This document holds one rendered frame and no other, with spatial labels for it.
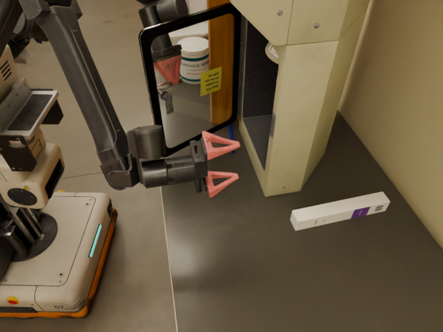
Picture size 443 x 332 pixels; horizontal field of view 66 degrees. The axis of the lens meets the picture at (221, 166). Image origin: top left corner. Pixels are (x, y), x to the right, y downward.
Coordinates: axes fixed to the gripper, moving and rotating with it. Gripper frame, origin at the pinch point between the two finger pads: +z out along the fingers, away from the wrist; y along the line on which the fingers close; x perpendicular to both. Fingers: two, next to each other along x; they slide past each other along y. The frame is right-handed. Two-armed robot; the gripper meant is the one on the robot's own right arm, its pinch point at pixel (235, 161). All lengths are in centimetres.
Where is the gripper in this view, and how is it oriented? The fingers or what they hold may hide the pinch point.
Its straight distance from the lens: 74.1
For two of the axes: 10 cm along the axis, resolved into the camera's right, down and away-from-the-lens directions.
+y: 0.0, -7.0, -7.1
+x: -2.1, -7.0, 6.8
